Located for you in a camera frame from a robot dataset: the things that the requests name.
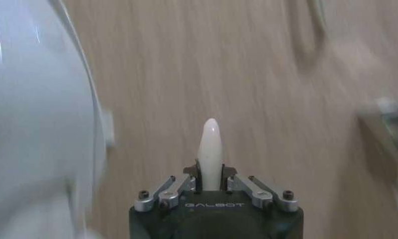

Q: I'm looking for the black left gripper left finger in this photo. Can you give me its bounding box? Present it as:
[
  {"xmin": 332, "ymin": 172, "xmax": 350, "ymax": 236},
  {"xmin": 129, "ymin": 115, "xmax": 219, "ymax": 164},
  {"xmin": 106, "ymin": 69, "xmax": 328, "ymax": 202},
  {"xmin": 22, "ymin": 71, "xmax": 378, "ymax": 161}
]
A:
[{"xmin": 134, "ymin": 159, "xmax": 200, "ymax": 211}]

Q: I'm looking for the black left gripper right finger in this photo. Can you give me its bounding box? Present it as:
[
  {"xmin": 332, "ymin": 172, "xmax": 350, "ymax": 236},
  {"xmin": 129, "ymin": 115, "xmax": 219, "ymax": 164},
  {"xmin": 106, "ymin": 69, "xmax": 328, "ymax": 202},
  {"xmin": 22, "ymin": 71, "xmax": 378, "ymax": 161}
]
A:
[{"xmin": 219, "ymin": 163, "xmax": 299, "ymax": 212}]

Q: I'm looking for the white toilet brush handle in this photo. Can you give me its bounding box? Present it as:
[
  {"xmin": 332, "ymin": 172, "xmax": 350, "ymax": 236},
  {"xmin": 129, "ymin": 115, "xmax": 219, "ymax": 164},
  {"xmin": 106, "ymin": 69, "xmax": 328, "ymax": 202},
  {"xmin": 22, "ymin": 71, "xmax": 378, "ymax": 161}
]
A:
[{"xmin": 196, "ymin": 118, "xmax": 224, "ymax": 192}]

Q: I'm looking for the white ceramic toilet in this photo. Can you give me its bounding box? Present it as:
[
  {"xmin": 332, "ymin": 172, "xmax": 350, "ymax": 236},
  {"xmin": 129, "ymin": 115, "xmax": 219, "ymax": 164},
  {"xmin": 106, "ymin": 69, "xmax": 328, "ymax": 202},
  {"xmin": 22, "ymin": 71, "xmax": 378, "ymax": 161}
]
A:
[{"xmin": 0, "ymin": 0, "xmax": 115, "ymax": 239}]

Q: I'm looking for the blurred grey metal fixture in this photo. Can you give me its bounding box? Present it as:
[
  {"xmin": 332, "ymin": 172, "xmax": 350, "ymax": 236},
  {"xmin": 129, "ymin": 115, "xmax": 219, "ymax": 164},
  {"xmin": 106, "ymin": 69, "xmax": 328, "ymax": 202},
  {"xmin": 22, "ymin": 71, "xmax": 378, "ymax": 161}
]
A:
[{"xmin": 358, "ymin": 97, "xmax": 398, "ymax": 160}]

